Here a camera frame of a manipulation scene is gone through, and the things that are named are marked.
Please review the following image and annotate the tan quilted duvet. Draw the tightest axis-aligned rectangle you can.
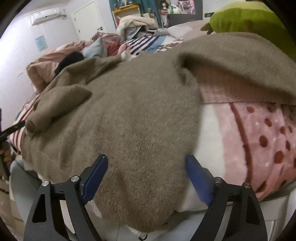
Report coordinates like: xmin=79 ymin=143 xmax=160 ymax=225
xmin=26 ymin=41 xmax=92 ymax=93

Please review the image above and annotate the white door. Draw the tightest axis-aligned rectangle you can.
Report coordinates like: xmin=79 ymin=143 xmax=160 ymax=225
xmin=71 ymin=1 xmax=104 ymax=41

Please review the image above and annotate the green plush toy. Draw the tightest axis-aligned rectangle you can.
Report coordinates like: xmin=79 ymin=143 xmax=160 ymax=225
xmin=200 ymin=1 xmax=295 ymax=60

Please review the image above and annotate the dark bookshelf with items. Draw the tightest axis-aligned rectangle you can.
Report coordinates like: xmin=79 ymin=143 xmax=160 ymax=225
xmin=157 ymin=0 xmax=203 ymax=28

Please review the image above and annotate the pink satin pillow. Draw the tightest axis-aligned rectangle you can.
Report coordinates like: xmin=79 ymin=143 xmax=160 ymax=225
xmin=90 ymin=32 xmax=123 ymax=56

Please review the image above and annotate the pink ribbed bed sheet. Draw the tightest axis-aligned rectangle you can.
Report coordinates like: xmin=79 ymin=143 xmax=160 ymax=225
xmin=167 ymin=20 xmax=215 ymax=41

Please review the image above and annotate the white air conditioner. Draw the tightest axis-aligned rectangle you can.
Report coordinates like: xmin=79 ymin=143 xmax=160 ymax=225
xmin=30 ymin=7 xmax=67 ymax=26

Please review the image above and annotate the beige clothes pile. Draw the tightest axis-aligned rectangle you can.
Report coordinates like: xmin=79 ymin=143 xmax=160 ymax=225
xmin=116 ymin=15 xmax=159 ymax=39

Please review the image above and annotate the light blue garment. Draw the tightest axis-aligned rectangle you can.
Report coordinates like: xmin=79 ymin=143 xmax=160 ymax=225
xmin=83 ymin=37 xmax=107 ymax=59

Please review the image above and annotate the brown fuzzy knit sweater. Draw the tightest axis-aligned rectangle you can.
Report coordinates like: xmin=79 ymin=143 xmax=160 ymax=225
xmin=21 ymin=32 xmax=296 ymax=233

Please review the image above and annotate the blue wall poster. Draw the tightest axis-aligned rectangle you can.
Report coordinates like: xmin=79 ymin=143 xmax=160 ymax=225
xmin=35 ymin=35 xmax=48 ymax=52

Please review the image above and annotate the black garment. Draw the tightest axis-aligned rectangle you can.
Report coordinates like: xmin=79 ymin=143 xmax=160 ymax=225
xmin=54 ymin=51 xmax=85 ymax=77

